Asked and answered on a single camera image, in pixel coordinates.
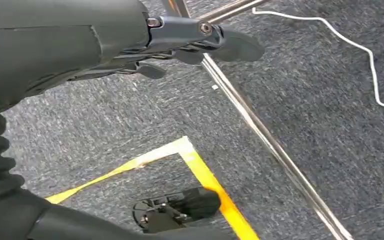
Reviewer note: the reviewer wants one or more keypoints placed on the yellow floor tape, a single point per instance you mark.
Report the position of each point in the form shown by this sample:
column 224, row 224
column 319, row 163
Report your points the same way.
column 205, row 179

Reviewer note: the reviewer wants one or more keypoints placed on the robot's black left foot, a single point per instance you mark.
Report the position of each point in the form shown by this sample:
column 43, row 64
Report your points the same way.
column 178, row 208

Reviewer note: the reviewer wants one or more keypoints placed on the chrome metal bar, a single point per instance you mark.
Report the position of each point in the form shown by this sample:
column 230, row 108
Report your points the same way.
column 261, row 127
column 231, row 10

